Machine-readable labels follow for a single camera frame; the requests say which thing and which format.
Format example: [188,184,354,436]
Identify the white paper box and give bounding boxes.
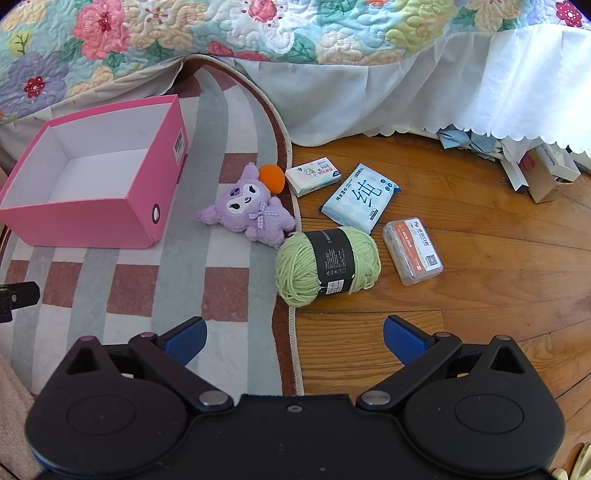
[501,152,532,192]

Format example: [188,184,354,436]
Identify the white cardboard box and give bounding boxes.
[526,147,581,204]

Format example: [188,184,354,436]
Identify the pink cardboard box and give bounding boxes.
[0,95,188,250]

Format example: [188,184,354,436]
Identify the clear box with orange label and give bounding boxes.
[382,215,444,287]

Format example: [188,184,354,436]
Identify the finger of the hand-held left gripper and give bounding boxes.
[0,281,40,324]

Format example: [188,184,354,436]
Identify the purple plush toy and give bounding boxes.
[196,162,297,249]

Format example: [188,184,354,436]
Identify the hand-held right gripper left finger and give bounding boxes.
[67,316,234,414]

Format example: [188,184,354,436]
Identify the green yarn ball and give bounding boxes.
[275,227,382,308]

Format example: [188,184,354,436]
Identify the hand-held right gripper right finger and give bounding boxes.
[355,315,527,414]

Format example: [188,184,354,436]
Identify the floral quilt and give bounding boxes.
[0,0,591,176]

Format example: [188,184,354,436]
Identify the checked round rug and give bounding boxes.
[0,54,305,402]

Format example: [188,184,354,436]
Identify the white tissue pack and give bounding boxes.
[285,157,342,198]

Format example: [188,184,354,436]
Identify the orange makeup sponge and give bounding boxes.
[259,165,284,193]

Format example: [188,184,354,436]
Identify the blue wet wipes pack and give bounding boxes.
[318,163,402,233]

